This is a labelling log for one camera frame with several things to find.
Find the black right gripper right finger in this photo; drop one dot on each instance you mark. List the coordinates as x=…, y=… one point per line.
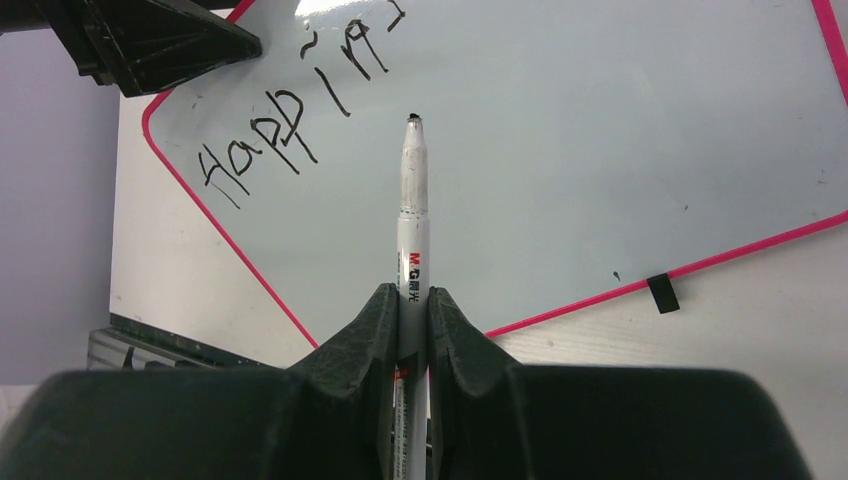
x=494, y=417

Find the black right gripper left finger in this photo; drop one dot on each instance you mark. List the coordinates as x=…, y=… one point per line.
x=329, y=416

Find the black whiteboard marker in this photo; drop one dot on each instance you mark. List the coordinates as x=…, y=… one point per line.
x=409, y=455

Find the pink-framed whiteboard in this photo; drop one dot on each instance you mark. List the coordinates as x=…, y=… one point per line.
x=576, y=148

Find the black whiteboard clip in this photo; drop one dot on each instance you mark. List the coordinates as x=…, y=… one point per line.
x=663, y=293

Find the aluminium table frame rail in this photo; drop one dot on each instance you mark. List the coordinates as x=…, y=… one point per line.
x=109, y=349

